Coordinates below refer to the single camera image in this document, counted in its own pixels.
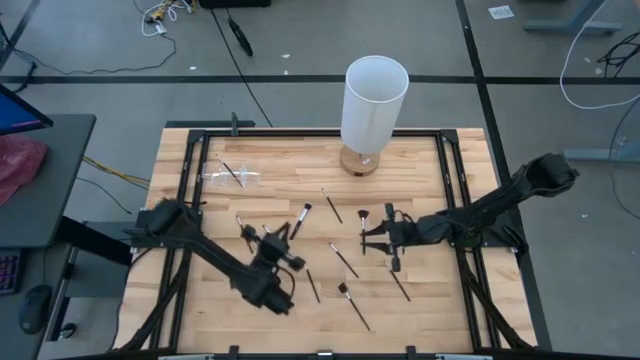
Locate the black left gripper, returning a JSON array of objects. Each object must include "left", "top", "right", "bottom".
[{"left": 241, "top": 222, "right": 308, "bottom": 273}]

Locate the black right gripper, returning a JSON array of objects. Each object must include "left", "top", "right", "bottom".
[{"left": 360, "top": 201, "right": 426, "bottom": 274}]

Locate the fluffy powder makeup brush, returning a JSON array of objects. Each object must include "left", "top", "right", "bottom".
[{"left": 289, "top": 201, "right": 313, "bottom": 241}]

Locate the brown fluffy makeup brush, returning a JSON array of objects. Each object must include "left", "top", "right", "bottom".
[{"left": 356, "top": 208, "right": 371, "bottom": 256}]

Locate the dark-head makeup brush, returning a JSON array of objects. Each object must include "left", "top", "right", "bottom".
[{"left": 337, "top": 282, "right": 372, "bottom": 333}]

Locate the clear acrylic organizer box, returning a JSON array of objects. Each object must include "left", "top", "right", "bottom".
[{"left": 202, "top": 158, "right": 263, "bottom": 190}]

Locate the white shade wooden base lamp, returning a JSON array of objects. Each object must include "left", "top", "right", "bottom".
[{"left": 338, "top": 54, "right": 411, "bottom": 178}]

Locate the black handheld tool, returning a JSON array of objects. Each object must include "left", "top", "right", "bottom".
[{"left": 227, "top": 17, "right": 255, "bottom": 58}]

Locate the black box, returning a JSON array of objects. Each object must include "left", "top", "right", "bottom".
[{"left": 198, "top": 0, "right": 273, "bottom": 9}]

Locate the black desk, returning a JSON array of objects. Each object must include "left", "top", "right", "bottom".
[{"left": 0, "top": 113, "right": 97, "bottom": 360}]

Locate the grey desk foot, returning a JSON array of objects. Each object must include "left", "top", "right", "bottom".
[
  {"left": 523, "top": 0, "right": 624, "bottom": 36},
  {"left": 562, "top": 147, "right": 640, "bottom": 164}
]

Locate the white paper label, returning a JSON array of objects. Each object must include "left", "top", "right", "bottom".
[{"left": 488, "top": 4, "right": 516, "bottom": 21}]

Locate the black computer mouse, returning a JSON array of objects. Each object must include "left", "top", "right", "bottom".
[{"left": 18, "top": 284, "right": 54, "bottom": 335}]

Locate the red cloth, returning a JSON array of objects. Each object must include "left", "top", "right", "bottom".
[{"left": 0, "top": 133, "right": 50, "bottom": 207}]

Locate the black keyboard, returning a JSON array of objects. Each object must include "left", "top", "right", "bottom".
[{"left": 0, "top": 249, "right": 24, "bottom": 296}]

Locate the black computer monitor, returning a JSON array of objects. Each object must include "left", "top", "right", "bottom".
[{"left": 0, "top": 82, "right": 55, "bottom": 137}]

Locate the black aluminium rig frame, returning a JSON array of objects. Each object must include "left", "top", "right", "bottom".
[{"left": 117, "top": 127, "right": 539, "bottom": 360}]

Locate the yellow cable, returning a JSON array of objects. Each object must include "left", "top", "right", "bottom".
[{"left": 82, "top": 154, "right": 151, "bottom": 190}]

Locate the white cable bundle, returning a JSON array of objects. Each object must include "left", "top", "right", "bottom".
[{"left": 132, "top": 0, "right": 197, "bottom": 39}]

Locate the white floor cable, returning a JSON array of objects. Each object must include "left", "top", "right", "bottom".
[{"left": 558, "top": 0, "right": 640, "bottom": 111}]

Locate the black floor cable bundle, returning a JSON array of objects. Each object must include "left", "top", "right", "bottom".
[{"left": 597, "top": 32, "right": 640, "bottom": 76}]

